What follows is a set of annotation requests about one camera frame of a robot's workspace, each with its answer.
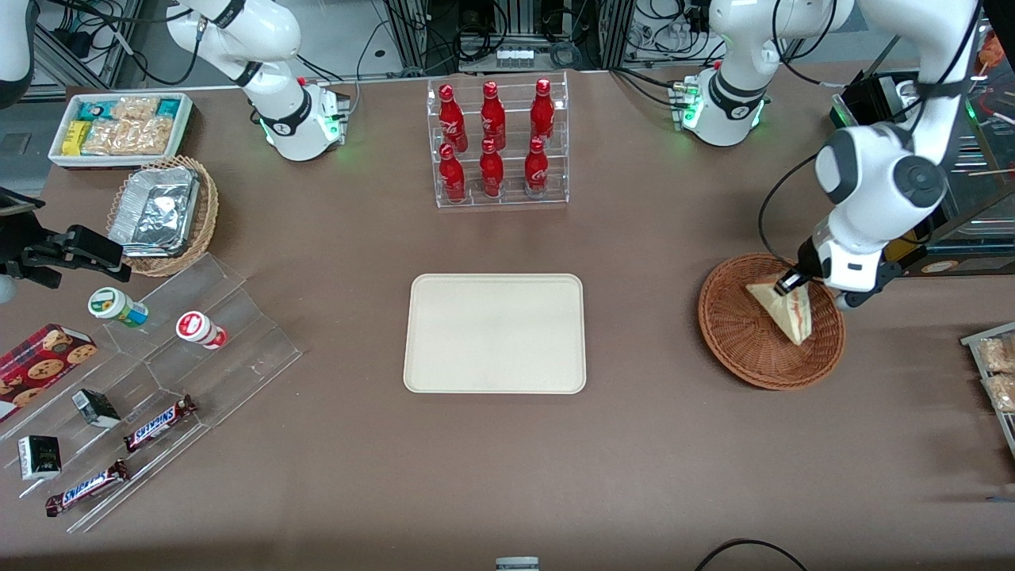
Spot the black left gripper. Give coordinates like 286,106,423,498
775,236,906,311

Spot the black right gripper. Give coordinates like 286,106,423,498
0,208,132,289

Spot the triangular sandwich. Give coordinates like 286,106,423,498
747,279,813,347

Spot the silver foil tray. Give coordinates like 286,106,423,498
108,166,201,259

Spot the round brown wicker basket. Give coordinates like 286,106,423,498
698,252,846,391

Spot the light wicker basket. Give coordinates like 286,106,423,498
106,155,220,278

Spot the grey metal snack tray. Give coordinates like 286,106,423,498
960,321,1015,458

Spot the beige rectangular tray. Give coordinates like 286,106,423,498
403,274,587,395

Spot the green lid white cup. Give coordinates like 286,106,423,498
87,287,149,329

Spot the clear rice cracker bag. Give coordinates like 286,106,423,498
82,117,176,157
111,96,161,122

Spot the red cookie box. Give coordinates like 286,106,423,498
0,323,98,423

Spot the red lid white cup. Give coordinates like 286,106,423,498
175,311,228,351

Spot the white snack bin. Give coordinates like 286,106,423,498
48,92,194,170

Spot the clear acrylic stepped display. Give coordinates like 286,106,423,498
0,252,303,534

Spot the brown snickers bar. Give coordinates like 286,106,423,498
123,394,197,454
44,459,130,518

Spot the black food warmer machine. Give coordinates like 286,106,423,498
829,16,1015,278

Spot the small black white box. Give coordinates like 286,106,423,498
17,435,63,481

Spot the clear snack bag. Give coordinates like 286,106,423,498
982,373,1015,413
976,336,1015,374

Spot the red cola bottle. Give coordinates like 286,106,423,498
524,136,550,198
439,143,466,204
480,81,507,151
479,139,505,199
438,84,468,153
530,78,556,145

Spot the clear acrylic bottle rack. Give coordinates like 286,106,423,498
427,71,570,209

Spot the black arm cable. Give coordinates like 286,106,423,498
757,153,819,268

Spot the black looping cable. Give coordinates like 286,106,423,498
695,538,810,571

